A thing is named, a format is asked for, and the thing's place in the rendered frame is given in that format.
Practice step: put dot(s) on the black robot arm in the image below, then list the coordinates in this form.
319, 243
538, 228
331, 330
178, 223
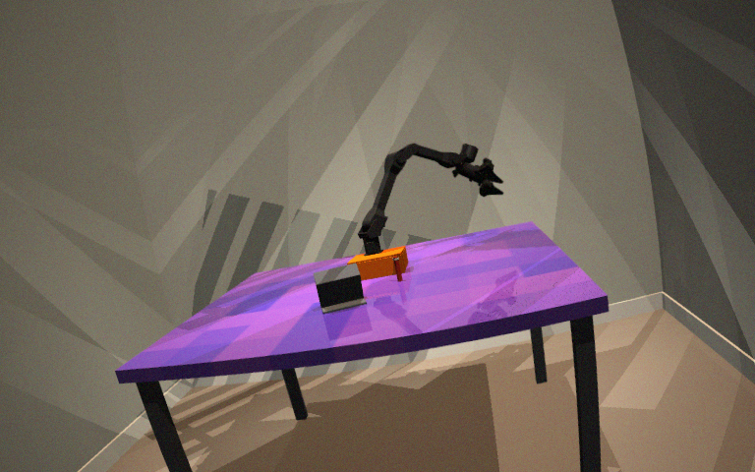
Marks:
375, 220

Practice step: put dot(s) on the red peg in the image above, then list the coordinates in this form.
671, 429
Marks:
397, 269

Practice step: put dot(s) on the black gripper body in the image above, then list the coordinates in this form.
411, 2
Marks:
485, 183

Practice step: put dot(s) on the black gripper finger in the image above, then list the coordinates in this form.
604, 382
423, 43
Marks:
494, 178
494, 191

